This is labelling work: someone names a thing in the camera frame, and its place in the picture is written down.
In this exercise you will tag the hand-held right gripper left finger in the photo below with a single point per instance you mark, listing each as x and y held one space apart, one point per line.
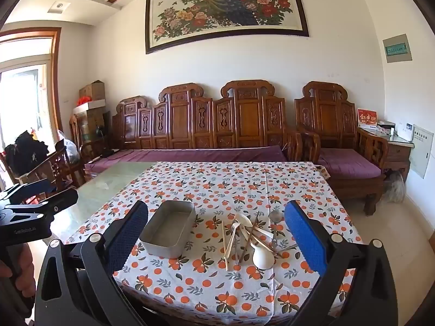
127 234

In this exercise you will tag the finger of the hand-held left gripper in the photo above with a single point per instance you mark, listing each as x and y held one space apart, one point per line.
57 200
30 188

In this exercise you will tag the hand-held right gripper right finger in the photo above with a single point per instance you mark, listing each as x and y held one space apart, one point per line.
304 237

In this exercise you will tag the metal fork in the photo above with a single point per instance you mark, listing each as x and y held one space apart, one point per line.
287 248

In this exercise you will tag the rectangular metal tray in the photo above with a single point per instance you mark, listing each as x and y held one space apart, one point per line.
166 231

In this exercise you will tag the light wooden chopstick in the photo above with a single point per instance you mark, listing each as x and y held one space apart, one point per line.
258 240
225 248

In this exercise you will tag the white plastic ladle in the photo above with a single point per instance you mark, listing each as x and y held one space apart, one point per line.
263 259

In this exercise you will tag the person's left hand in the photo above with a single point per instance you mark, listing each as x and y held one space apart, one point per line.
26 271

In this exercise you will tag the black clothes pile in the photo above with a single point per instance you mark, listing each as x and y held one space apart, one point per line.
25 149

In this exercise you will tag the clear plastic bag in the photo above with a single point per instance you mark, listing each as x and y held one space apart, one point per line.
70 149

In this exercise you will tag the glass cabinet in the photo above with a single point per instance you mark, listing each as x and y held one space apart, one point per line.
90 122

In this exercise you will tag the orange fruit print tablecloth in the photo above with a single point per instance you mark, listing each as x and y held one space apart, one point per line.
238 183

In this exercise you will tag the purple armchair cushion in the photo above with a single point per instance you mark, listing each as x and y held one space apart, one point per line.
346 163

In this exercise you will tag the white lidded cardboard box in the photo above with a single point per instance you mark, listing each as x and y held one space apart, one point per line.
91 106

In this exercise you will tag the red decoration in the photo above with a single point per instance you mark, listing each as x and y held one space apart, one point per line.
83 101

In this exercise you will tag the grey feather duster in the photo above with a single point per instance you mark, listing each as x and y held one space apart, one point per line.
396 186

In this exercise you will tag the purple sofa cushion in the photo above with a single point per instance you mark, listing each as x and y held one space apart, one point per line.
204 154

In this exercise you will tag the brown cardboard box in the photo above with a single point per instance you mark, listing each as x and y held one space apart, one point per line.
92 91

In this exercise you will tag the carved wooden armchair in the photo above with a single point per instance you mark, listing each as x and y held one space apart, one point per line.
328 115

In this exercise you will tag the wooden side table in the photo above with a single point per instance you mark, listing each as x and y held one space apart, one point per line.
397 152

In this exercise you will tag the carved wooden sofa bench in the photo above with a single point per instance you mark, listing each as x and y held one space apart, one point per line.
248 115

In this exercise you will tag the red box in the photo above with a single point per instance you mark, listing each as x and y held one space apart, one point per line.
367 118

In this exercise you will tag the white electrical panel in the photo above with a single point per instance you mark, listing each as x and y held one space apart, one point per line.
421 151

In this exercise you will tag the white desk device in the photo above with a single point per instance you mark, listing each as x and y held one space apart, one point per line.
405 130

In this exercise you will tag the framed peacock painting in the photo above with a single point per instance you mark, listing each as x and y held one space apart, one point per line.
224 6

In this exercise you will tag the wooden door frame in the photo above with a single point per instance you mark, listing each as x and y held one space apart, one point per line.
56 74

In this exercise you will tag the green wall panel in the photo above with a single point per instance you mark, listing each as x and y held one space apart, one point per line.
396 48

